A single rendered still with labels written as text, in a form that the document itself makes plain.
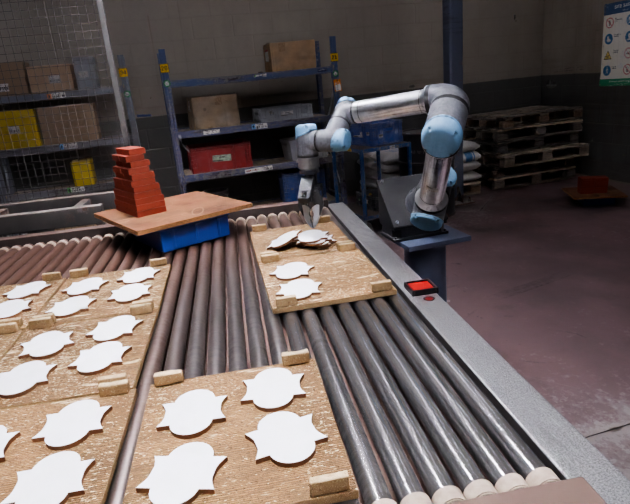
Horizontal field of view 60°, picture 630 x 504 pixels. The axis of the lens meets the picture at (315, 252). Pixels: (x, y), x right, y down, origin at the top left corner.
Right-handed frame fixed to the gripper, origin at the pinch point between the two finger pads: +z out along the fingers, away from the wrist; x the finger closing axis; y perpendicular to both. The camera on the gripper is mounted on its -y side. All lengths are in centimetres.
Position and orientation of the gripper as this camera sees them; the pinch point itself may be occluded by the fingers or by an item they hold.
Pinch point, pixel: (312, 225)
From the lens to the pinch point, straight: 195.4
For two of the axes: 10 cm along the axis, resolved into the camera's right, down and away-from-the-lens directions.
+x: -9.8, 0.2, 1.9
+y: 1.7, -3.2, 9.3
